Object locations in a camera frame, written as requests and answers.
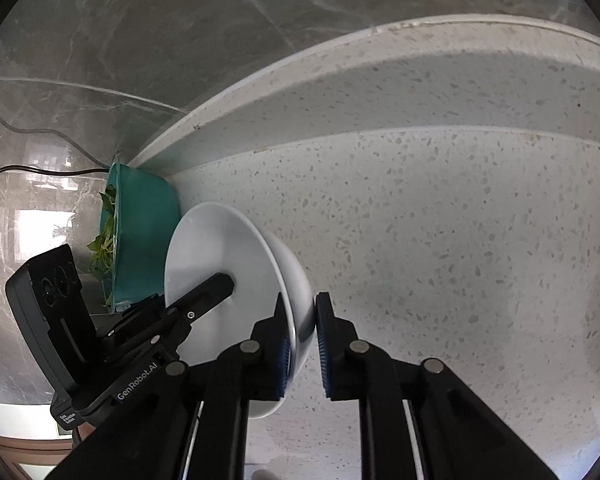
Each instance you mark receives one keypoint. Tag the leafy greens in colander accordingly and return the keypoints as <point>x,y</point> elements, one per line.
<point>102,245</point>

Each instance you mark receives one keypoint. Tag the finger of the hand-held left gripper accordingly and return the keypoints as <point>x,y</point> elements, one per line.
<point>205,295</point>

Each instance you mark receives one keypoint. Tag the plain white bowl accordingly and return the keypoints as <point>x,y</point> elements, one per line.
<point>215,245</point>

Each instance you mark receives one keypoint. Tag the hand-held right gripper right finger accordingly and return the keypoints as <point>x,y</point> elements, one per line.
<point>322,350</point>

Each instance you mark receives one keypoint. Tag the teal colander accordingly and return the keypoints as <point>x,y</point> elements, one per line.
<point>145,230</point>

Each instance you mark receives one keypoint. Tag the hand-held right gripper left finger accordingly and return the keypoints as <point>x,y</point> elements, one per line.
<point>282,360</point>

